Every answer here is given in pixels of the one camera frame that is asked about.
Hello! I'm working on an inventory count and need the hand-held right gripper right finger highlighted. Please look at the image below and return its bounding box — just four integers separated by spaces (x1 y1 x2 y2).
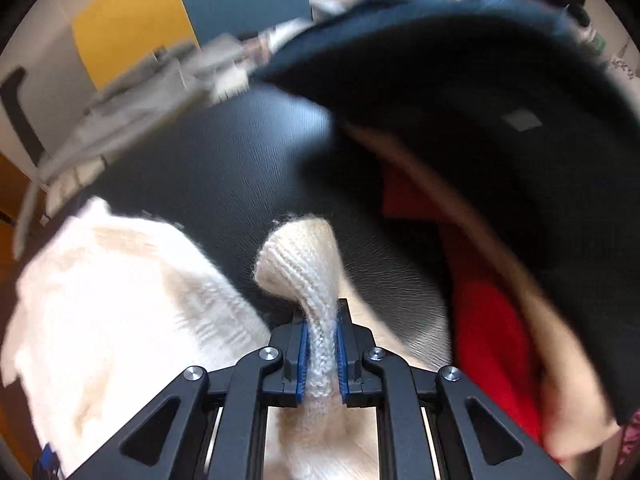
336 299 576 480

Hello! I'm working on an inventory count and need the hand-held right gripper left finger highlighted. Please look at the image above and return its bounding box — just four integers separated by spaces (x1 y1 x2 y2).
65 317 307 480

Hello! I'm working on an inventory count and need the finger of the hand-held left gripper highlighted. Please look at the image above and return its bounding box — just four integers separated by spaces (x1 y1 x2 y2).
34 441 64 478

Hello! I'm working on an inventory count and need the cream knit sweater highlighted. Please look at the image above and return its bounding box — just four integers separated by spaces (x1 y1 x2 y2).
0 195 386 480

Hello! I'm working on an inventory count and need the red garment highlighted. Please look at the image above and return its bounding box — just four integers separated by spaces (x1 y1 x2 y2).
382 165 576 463

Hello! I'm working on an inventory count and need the tan garment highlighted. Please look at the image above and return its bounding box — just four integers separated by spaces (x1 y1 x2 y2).
345 125 623 461

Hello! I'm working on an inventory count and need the black garment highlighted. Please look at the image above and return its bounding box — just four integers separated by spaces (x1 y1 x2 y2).
252 0 640 426

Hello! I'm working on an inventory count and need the orange wooden wardrobe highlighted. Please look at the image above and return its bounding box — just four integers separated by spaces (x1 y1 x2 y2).
0 152 38 241

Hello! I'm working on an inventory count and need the white triangle-patterned cushion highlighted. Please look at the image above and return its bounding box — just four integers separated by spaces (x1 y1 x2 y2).
42 155 108 216

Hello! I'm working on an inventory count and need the grey cloth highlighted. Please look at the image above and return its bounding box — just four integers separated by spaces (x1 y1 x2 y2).
12 32 251 261

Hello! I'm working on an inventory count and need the pink blanket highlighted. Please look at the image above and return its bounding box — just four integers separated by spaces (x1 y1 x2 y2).
616 422 640 468

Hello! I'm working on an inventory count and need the white printed cushion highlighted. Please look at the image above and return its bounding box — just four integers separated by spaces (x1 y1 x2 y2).
210 15 326 106

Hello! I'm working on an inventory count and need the black upright panel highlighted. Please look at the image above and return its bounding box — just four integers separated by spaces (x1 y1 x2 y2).
0 67 46 168

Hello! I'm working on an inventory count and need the grey yellow blue sofa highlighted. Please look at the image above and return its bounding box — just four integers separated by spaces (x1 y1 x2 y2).
0 0 321 171

